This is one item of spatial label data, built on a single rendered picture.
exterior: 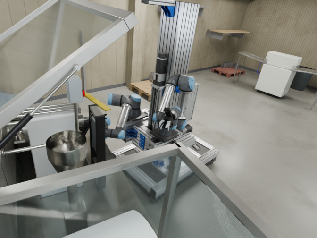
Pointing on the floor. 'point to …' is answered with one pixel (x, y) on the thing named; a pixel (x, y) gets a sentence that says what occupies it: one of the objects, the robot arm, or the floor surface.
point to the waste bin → (301, 80)
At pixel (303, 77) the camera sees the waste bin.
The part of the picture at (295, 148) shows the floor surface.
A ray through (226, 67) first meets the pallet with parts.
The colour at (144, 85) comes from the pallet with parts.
